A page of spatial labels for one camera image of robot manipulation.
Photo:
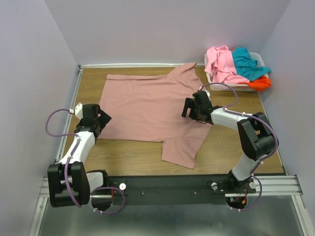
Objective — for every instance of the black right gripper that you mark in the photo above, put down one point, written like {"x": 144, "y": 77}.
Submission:
{"x": 189, "y": 103}

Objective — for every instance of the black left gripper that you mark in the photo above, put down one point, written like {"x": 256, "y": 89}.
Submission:
{"x": 103, "y": 117}

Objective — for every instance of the dusty pink graphic t-shirt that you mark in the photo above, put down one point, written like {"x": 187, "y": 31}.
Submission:
{"x": 149, "y": 108}

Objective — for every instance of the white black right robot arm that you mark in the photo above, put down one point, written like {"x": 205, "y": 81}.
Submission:
{"x": 257, "y": 137}

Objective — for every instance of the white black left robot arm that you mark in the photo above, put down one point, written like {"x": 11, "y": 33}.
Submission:
{"x": 69, "y": 183}

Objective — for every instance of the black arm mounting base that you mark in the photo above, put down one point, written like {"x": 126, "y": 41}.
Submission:
{"x": 168, "y": 190}

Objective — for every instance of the bright pink shirt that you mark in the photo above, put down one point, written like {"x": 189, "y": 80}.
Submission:
{"x": 220, "y": 66}

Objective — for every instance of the teal shirt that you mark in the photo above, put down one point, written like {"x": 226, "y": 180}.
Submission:
{"x": 246, "y": 66}

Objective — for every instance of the orange shirt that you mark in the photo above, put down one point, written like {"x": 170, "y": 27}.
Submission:
{"x": 260, "y": 84}

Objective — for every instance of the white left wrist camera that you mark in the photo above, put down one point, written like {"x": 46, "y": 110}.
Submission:
{"x": 77, "y": 111}

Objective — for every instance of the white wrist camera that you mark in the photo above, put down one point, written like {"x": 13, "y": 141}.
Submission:
{"x": 77, "y": 111}
{"x": 206, "y": 92}

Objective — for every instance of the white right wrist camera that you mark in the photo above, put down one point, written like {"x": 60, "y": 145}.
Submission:
{"x": 206, "y": 92}

